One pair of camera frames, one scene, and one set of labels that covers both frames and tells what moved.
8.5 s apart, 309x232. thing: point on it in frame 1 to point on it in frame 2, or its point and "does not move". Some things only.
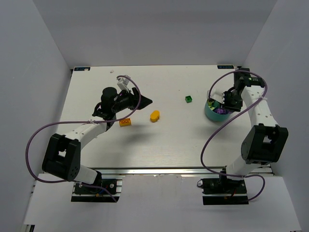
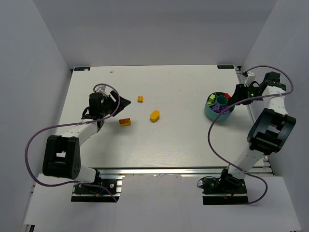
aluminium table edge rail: (178, 171) does not move
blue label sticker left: (81, 68) does not move
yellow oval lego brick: (154, 116) does not move
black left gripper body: (136, 98) to (115, 104)
